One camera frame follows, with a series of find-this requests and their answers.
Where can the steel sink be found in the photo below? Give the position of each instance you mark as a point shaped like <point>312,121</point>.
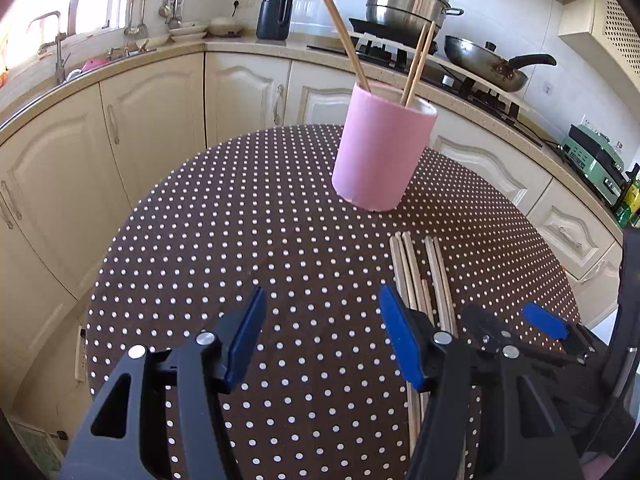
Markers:
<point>70,76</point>

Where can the steel spatula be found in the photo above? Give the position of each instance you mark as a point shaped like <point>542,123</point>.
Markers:
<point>143,30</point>

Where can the stacked white bowls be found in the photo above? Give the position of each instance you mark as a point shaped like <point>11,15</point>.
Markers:
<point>187,35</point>

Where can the white bowl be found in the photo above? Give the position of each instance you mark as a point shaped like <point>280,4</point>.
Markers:
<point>156,41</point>

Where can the kitchen window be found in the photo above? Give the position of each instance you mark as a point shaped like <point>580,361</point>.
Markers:
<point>30,10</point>

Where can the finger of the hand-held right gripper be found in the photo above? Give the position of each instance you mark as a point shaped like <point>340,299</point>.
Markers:
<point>482,322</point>
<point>545,320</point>

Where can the stack of white bowls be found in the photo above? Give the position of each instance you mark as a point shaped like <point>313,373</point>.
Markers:
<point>225,26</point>

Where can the white power strip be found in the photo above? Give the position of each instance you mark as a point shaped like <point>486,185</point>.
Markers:
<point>80,355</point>

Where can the steel steamer pot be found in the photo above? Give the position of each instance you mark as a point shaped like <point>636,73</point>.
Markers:
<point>405,5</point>

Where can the steel wok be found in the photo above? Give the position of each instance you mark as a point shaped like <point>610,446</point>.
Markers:
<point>475,60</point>

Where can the round polka-dot table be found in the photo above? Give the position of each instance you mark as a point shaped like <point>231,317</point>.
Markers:
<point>250,220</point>

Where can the double white wall socket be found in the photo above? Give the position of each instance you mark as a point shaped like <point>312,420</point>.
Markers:
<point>586,122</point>

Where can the steel faucet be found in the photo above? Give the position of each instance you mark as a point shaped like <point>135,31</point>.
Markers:
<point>59,55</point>

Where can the beige countertop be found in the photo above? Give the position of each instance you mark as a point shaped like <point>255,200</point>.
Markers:
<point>250,45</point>

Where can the black gas stove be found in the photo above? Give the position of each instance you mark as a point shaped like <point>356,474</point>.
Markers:
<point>330,51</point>

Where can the green floor mat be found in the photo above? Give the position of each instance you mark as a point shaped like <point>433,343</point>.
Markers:
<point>35,447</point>

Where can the wall socket with plug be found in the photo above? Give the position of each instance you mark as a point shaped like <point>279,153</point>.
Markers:
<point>236,4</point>

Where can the pink cylindrical cup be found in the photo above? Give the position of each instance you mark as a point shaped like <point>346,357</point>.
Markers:
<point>380,155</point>

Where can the green electric cooker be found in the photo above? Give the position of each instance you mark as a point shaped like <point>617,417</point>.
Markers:
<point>590,160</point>

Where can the row of wooden chopsticks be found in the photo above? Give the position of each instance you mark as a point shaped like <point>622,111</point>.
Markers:
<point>407,272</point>

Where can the steel ladle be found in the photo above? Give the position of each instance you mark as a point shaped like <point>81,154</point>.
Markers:
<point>131,30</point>

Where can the black electric kettle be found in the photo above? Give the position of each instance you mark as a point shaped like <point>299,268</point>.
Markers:
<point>272,17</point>

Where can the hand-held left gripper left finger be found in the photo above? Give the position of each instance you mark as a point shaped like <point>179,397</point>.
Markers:
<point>245,340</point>

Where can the yellow green oil bottle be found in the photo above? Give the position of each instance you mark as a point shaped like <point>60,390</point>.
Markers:
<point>631,200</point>

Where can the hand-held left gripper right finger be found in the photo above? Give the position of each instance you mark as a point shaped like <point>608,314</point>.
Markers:
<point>402,340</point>

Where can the pink plastic basin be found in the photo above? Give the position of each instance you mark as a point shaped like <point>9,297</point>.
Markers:
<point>94,65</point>

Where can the cream lattice wall cabinet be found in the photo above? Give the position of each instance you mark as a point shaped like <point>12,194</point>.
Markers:
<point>595,30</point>

